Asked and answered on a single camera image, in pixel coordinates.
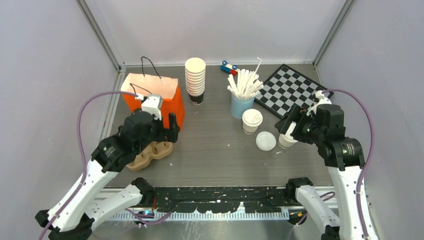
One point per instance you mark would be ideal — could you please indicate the bundle of white straws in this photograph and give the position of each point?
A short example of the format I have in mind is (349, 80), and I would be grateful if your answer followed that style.
(247, 86)

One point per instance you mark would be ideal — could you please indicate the black white checkerboard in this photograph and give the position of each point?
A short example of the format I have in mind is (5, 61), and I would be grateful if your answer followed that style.
(286, 87)

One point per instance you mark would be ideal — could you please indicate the brown cardboard cup carrier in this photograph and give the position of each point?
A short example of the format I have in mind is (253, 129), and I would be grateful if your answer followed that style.
(154, 151)

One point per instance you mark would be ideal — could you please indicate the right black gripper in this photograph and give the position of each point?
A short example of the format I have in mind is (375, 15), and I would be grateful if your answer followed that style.
(298, 114)

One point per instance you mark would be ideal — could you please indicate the orange paper bag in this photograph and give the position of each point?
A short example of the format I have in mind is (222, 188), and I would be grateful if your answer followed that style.
(158, 84)

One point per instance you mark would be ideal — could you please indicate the stack of white lids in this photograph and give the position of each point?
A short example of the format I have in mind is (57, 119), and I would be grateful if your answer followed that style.
(265, 141)

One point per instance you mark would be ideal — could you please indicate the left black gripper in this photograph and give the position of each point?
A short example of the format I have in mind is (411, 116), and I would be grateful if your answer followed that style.
(167, 134)

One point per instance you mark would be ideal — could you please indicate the red blue toy car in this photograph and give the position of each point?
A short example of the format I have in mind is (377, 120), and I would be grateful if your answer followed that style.
(228, 68)

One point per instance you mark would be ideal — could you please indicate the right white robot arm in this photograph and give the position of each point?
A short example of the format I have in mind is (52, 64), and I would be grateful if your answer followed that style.
(324, 127)

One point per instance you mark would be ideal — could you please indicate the stack of paper cups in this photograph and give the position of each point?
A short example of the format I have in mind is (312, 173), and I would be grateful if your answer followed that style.
(195, 71)

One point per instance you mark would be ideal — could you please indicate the blue straw holder cup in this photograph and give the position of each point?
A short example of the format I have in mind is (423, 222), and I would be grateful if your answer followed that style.
(238, 107)

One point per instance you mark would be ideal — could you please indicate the white paper coffee cup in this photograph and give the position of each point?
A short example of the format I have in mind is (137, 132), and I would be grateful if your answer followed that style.
(249, 129)
(286, 140)

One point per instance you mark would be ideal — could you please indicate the white plastic cup lid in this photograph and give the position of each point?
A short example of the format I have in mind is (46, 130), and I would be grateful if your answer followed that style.
(252, 117)

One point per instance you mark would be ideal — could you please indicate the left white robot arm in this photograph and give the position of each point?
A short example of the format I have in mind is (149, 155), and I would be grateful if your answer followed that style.
(76, 216)

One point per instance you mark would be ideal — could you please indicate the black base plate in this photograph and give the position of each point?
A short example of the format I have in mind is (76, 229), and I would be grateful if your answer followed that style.
(219, 200)

